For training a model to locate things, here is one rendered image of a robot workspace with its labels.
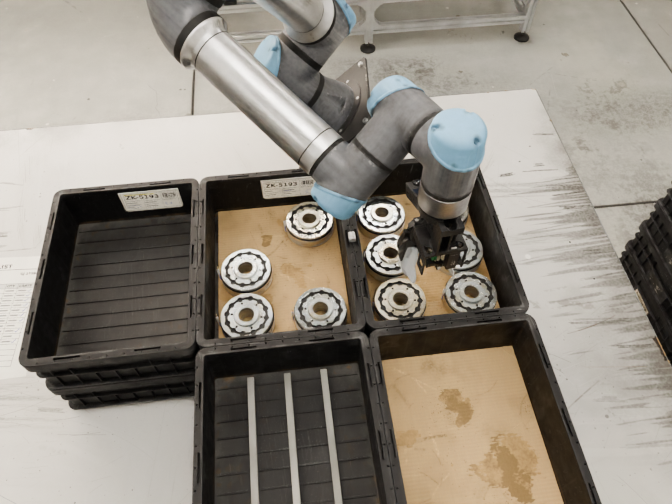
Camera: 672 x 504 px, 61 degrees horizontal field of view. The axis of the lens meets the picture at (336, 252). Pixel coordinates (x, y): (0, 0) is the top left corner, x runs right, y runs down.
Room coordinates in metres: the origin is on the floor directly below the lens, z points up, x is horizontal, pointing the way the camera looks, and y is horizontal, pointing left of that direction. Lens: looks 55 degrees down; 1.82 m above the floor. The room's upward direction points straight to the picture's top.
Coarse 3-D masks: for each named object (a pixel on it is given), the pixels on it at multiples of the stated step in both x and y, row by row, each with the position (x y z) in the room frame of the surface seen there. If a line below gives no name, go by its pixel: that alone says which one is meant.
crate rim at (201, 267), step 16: (208, 176) 0.82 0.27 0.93; (224, 176) 0.82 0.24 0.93; (240, 176) 0.82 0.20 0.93; (256, 176) 0.82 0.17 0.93; (272, 176) 0.82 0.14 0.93; (352, 256) 0.61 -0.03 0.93; (352, 272) 0.58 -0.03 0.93; (352, 288) 0.54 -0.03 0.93; (240, 336) 0.44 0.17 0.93; (256, 336) 0.44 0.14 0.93; (272, 336) 0.44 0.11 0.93; (288, 336) 0.44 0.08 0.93; (304, 336) 0.44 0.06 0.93
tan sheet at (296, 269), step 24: (240, 216) 0.79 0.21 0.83; (264, 216) 0.79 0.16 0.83; (240, 240) 0.72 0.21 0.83; (264, 240) 0.72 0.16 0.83; (288, 240) 0.72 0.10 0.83; (336, 240) 0.72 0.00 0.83; (288, 264) 0.66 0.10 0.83; (312, 264) 0.66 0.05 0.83; (336, 264) 0.66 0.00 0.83; (288, 288) 0.60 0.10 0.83; (312, 288) 0.60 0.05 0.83; (336, 288) 0.60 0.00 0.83; (288, 312) 0.54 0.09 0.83
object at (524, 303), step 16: (416, 160) 0.86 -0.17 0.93; (480, 176) 0.82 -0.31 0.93; (352, 224) 0.69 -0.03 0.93; (496, 224) 0.69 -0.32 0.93; (512, 272) 0.58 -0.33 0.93; (368, 288) 0.54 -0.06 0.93; (368, 304) 0.51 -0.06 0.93; (528, 304) 0.51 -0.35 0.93; (368, 320) 0.47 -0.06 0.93; (384, 320) 0.47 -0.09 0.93; (400, 320) 0.47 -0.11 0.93; (432, 320) 0.47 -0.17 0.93; (448, 320) 0.47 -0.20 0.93
